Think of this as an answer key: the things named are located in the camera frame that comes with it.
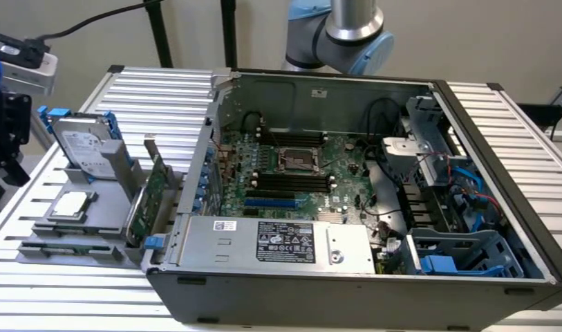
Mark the black power wire loop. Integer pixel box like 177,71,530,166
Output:
364,98,401,139

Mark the metal disk bay cage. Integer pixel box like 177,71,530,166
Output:
382,95,469,188

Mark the grey plastic drive cage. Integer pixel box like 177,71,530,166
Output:
404,227,528,279

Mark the blue expansion slot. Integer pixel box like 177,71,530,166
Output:
242,198,300,209

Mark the black camera cable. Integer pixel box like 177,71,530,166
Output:
30,0,158,43

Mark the CPU socket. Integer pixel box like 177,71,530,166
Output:
274,146,329,173

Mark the grey parts rack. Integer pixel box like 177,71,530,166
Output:
14,138,186,268

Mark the blue data wire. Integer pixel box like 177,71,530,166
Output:
449,165,488,232

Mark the green graphics card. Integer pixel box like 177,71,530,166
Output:
122,137,173,248

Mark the hard disk with blue rails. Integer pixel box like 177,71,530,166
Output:
38,105,122,181

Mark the short black wire loop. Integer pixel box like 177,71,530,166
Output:
242,110,265,133

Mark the blue card latch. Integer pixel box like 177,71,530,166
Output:
142,234,166,250

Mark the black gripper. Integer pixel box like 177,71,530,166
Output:
0,90,34,188

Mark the red wire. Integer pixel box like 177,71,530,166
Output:
414,151,506,225

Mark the green motherboard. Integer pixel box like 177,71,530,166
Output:
210,127,380,223

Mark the silver power supply unit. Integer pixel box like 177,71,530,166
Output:
169,215,380,275

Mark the black stand pole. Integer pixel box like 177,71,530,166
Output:
146,0,175,68
220,0,240,68

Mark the black box beside table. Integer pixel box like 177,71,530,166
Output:
514,102,562,129

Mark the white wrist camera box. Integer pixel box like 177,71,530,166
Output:
0,29,61,97

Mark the blue drive latch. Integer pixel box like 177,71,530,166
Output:
418,255,458,275

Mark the green RAM stick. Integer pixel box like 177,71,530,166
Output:
19,241,123,257

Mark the silver CPU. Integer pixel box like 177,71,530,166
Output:
47,190,101,223

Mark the black RAM slot bank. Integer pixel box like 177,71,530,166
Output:
257,129,329,147
250,170,338,192

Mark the black open PC case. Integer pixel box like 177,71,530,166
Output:
145,67,562,325

